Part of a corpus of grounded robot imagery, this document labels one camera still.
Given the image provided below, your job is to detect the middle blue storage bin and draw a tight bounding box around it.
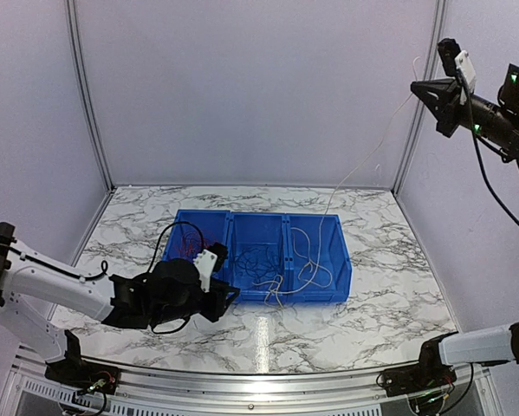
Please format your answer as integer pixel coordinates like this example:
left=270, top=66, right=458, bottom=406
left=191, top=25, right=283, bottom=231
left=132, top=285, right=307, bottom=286
left=224, top=212, right=290, bottom=307

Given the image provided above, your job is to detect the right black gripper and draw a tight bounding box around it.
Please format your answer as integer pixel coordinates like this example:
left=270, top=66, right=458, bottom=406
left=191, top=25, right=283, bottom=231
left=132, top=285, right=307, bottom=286
left=412, top=77, right=519, bottom=148

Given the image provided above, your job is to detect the blue storage bin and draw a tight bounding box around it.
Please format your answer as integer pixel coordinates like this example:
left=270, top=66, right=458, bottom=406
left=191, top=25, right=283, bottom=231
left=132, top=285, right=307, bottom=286
left=224, top=212, right=290, bottom=307
left=285, top=214, right=353, bottom=303
left=156, top=210, right=229, bottom=308

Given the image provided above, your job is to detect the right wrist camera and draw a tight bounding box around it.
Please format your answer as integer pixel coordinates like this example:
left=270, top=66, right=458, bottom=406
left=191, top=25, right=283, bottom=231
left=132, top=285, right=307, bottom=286
left=437, top=38, right=477, bottom=105

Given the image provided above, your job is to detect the right aluminium frame post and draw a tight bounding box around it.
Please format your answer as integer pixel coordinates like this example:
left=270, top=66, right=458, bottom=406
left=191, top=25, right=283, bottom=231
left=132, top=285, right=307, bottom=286
left=391, top=0, right=446, bottom=194

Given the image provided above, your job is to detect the left blue storage bin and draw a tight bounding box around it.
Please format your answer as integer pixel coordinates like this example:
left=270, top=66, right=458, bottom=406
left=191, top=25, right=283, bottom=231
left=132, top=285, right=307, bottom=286
left=156, top=210, right=229, bottom=308

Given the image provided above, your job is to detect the right blue storage bin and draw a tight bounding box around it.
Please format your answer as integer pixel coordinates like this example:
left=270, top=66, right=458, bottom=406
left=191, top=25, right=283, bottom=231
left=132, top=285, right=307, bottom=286
left=285, top=214, right=353, bottom=303

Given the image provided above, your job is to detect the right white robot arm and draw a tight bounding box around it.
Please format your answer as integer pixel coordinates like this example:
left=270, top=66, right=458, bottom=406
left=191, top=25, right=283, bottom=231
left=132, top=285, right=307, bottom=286
left=410, top=65, right=519, bottom=388

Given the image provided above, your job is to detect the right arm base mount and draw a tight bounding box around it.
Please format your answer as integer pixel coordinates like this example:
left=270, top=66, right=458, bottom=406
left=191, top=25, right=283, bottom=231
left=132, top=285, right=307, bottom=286
left=375, top=335, right=457, bottom=397

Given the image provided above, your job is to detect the left aluminium frame post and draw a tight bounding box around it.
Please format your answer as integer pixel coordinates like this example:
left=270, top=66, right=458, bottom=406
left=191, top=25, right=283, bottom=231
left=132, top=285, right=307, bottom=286
left=64, top=0, right=115, bottom=192

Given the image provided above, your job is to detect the aluminium front rail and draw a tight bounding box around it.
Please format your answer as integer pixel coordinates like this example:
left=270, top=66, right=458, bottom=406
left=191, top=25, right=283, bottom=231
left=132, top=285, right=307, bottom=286
left=7, top=357, right=503, bottom=416

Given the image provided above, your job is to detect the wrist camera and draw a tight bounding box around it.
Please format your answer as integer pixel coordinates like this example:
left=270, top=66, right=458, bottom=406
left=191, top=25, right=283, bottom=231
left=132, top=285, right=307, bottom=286
left=193, top=243, right=228, bottom=293
left=437, top=38, right=477, bottom=105

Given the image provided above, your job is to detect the blue cable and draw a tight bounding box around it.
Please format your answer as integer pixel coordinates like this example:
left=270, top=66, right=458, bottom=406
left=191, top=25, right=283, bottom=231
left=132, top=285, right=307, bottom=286
left=232, top=244, right=284, bottom=287

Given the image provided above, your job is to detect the aluminium frame post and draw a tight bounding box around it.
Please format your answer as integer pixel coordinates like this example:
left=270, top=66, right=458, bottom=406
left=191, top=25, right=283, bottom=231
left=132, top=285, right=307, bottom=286
left=391, top=0, right=446, bottom=194
left=64, top=0, right=115, bottom=192

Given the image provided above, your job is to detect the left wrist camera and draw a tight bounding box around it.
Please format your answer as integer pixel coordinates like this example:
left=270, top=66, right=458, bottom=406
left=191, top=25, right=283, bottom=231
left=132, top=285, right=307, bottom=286
left=193, top=243, right=228, bottom=293

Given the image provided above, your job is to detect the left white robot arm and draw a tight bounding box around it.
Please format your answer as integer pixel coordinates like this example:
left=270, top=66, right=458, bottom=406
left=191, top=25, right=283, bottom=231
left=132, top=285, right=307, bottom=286
left=0, top=222, right=240, bottom=386

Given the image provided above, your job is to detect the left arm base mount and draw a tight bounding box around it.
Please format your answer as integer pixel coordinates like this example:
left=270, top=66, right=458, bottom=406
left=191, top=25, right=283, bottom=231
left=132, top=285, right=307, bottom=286
left=45, top=330, right=120, bottom=395

